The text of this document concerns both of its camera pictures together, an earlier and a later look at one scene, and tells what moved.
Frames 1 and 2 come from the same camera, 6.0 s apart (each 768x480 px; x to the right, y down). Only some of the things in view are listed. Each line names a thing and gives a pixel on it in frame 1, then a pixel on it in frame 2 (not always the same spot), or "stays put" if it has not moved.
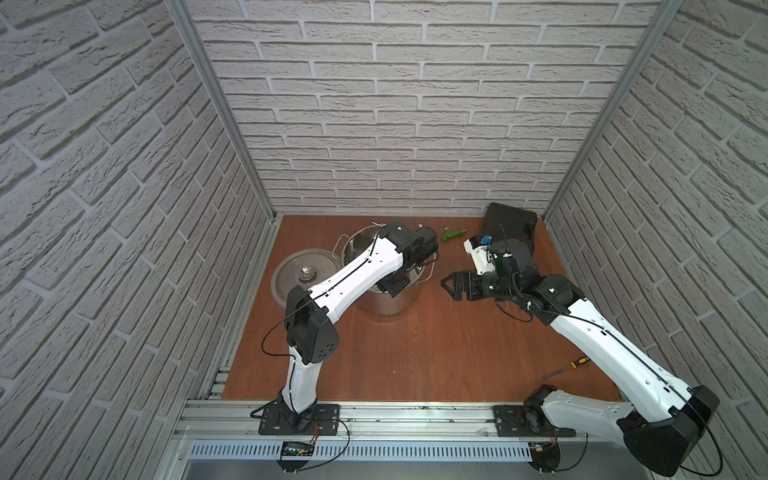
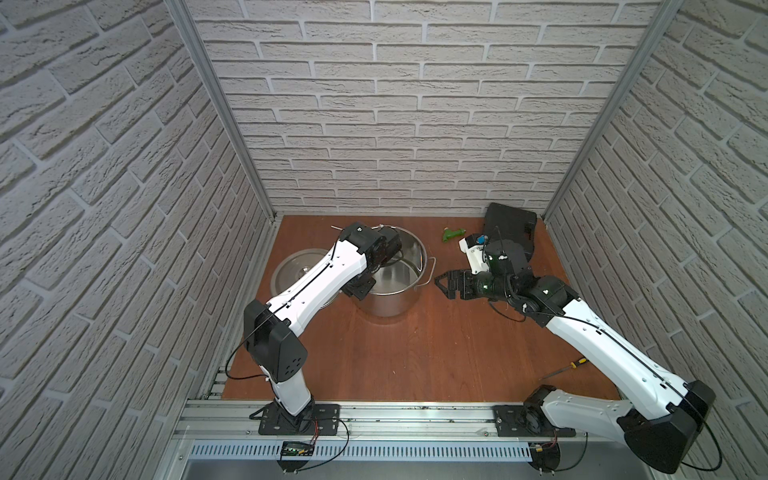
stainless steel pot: [372, 300] stays put
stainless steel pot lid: [306, 267] stays put
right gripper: [469, 277] stays put
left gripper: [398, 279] to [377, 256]
